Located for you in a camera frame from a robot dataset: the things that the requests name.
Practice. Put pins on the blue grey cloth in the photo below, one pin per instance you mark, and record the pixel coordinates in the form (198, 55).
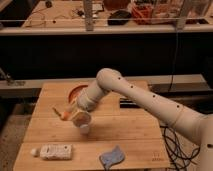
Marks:
(108, 159)

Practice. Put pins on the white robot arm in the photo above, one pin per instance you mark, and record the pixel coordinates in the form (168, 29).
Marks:
(194, 126)

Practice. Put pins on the black flat object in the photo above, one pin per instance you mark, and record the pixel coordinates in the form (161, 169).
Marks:
(126, 103)

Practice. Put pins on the white plastic bottle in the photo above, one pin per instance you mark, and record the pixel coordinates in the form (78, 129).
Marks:
(53, 152)

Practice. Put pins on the wooden board table top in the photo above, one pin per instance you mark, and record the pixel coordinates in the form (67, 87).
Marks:
(135, 131)

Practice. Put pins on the black bag on shelf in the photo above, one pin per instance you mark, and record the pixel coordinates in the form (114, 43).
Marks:
(119, 17)

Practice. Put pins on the orange basket on shelf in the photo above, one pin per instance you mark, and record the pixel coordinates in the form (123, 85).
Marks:
(142, 13)

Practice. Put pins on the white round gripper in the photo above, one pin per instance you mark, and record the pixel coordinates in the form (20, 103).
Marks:
(80, 118)

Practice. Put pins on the metal vertical post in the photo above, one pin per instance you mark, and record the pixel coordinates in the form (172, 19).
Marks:
(87, 4)

